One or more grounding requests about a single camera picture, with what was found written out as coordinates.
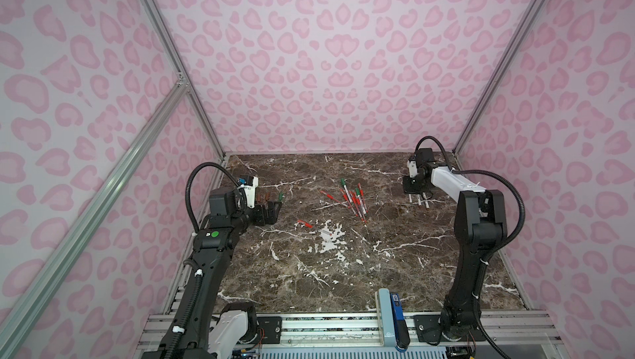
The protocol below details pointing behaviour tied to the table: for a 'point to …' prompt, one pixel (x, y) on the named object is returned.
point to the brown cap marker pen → (426, 201)
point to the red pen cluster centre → (354, 200)
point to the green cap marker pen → (410, 198)
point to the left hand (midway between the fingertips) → (268, 199)
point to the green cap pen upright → (343, 183)
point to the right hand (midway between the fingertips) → (410, 185)
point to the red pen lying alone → (308, 225)
